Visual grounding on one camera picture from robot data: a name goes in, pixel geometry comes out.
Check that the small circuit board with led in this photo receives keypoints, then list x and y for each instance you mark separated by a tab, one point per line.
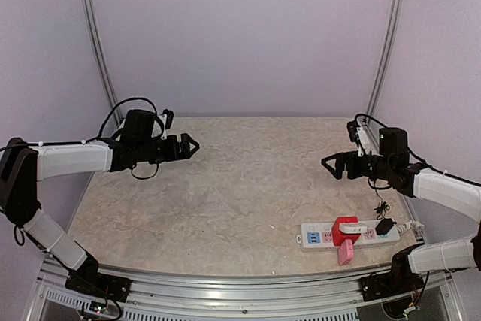
99	308

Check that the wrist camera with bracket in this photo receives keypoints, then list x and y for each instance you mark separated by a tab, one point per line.
359	135
165	122

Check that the left aluminium frame post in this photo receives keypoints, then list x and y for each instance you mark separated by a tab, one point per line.
98	52

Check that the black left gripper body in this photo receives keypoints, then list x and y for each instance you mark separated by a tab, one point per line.
164	153

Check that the front aluminium rail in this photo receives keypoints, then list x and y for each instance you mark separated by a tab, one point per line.
157	296

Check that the white plug adapter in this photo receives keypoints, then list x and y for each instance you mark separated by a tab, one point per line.
353	228

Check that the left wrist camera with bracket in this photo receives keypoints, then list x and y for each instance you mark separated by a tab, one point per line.
165	122

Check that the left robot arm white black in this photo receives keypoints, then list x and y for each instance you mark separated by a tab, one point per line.
143	138

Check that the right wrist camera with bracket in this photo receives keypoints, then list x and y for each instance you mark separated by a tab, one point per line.
359	135

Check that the pink cube plug adapter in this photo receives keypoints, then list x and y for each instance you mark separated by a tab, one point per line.
345	252

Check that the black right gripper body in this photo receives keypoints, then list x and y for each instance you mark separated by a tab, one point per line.
358	171

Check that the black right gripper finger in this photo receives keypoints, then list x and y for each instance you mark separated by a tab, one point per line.
339	171
339	159

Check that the aluminium frame post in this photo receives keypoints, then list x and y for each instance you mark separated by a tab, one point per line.
98	52
386	51

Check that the right aluminium frame post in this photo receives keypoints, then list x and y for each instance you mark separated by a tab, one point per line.
386	51

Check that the black power adapter with cable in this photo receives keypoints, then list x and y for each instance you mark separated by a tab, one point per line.
385	223

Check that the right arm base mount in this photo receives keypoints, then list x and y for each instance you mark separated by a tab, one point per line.
377	286

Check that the red cube socket adapter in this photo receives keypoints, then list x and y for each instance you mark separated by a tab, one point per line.
338	236

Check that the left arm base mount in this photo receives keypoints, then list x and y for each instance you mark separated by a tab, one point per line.
99	285

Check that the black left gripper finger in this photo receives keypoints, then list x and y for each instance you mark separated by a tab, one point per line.
188	144
185	154

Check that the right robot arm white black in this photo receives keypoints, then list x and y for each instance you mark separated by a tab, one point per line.
414	180

